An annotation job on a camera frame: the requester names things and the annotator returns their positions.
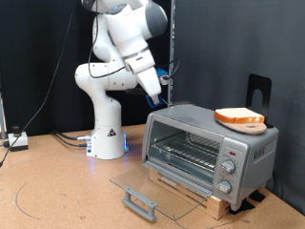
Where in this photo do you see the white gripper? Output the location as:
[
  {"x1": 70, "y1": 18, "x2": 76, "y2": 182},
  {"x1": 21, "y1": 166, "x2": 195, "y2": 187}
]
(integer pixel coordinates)
[{"x1": 134, "y1": 65, "x2": 163, "y2": 106}]

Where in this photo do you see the white bread slice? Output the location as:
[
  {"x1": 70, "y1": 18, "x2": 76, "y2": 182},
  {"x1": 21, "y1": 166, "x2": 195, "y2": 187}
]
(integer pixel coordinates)
[{"x1": 213, "y1": 107, "x2": 266, "y2": 124}]

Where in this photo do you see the glass oven door grey handle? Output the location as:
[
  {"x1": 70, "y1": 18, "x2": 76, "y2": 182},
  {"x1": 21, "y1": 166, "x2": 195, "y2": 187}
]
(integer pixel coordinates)
[{"x1": 109, "y1": 160, "x2": 214, "y2": 222}]

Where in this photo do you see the silver oven knob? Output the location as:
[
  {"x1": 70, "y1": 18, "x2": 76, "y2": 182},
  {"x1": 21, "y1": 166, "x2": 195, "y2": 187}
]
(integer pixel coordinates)
[
  {"x1": 216, "y1": 179, "x2": 233, "y2": 195},
  {"x1": 221, "y1": 158, "x2": 236, "y2": 175}
]

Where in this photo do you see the silver toaster oven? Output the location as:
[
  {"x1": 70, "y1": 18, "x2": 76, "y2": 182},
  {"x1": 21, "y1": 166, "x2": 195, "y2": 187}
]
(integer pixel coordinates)
[{"x1": 141, "y1": 104, "x2": 280, "y2": 211}]

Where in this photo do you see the vertical metal pole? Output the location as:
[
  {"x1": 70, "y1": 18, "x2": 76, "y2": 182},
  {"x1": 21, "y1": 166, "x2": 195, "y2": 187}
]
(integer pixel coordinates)
[{"x1": 167, "y1": 0, "x2": 176, "y2": 108}]

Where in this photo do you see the round wooden cutting board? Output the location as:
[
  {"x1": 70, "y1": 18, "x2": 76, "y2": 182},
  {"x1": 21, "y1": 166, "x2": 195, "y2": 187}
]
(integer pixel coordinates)
[{"x1": 214, "y1": 117, "x2": 268, "y2": 135}]

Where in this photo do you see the black metal bookend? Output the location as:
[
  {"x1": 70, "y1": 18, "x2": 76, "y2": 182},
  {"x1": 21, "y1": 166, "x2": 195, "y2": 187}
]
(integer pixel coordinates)
[{"x1": 245, "y1": 73, "x2": 275, "y2": 129}]

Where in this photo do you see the wooden slatted block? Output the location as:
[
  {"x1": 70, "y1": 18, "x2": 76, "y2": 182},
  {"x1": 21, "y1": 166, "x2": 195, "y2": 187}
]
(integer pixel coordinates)
[{"x1": 148, "y1": 163, "x2": 232, "y2": 221}]

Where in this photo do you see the black foam pad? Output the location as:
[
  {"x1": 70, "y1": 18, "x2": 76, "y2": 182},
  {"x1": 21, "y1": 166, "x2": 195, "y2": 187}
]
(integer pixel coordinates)
[
  {"x1": 228, "y1": 198, "x2": 256, "y2": 216},
  {"x1": 249, "y1": 190, "x2": 266, "y2": 203}
]

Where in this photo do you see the white emergency stop button box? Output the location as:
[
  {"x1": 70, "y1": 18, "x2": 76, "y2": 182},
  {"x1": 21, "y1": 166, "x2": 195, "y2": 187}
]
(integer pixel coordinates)
[{"x1": 8, "y1": 125, "x2": 30, "y2": 153}]

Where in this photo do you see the wrist camera blue mount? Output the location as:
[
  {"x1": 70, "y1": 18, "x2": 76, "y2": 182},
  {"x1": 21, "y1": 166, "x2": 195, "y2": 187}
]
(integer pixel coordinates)
[{"x1": 155, "y1": 67, "x2": 171, "y2": 86}]

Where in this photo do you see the metal wire oven rack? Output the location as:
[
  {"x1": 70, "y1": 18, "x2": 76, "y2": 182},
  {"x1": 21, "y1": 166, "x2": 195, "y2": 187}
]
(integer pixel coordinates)
[{"x1": 151, "y1": 132, "x2": 222, "y2": 173}]

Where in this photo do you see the black base cable silver connector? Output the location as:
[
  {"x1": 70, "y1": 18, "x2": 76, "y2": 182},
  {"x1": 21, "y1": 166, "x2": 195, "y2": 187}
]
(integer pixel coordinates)
[{"x1": 51, "y1": 129, "x2": 93, "y2": 141}]

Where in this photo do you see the plain black base cable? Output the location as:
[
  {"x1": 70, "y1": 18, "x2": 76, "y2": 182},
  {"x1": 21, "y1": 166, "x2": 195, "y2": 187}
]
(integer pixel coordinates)
[{"x1": 52, "y1": 133, "x2": 90, "y2": 148}]

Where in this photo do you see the grey metal frame post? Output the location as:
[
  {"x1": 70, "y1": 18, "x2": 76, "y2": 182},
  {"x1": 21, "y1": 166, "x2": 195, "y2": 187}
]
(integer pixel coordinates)
[{"x1": 0, "y1": 92, "x2": 7, "y2": 139}]

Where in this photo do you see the long black camera cable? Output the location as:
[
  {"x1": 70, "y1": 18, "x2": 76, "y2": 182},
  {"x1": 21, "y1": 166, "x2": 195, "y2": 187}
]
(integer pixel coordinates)
[{"x1": 0, "y1": 0, "x2": 181, "y2": 168}]

